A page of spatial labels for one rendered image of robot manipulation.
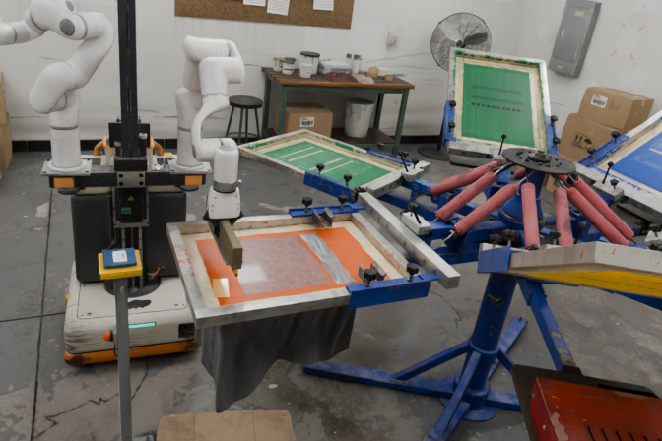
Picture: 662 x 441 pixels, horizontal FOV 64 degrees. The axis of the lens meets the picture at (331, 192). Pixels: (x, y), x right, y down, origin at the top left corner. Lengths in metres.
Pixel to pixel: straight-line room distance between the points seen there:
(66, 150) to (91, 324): 0.97
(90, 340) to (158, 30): 3.34
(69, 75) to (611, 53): 5.41
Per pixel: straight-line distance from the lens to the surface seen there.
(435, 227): 2.14
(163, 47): 5.45
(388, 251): 2.00
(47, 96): 1.99
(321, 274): 1.86
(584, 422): 1.37
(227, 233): 1.67
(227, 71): 1.76
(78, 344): 2.82
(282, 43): 5.71
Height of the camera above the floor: 1.94
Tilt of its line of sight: 23 degrees down
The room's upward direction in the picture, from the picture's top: 8 degrees clockwise
